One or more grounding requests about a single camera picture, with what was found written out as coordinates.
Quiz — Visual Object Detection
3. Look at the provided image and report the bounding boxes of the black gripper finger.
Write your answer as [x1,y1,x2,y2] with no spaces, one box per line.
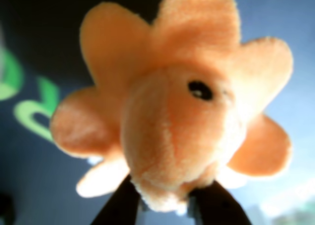
[188,181,251,225]
[92,173,141,225]

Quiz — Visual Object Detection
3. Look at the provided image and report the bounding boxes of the orange plush toy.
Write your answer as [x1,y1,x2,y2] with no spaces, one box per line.
[50,0,294,213]

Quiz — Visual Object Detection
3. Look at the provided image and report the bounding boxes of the dark blue printed mat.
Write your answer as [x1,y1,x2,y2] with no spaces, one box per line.
[0,0,315,225]

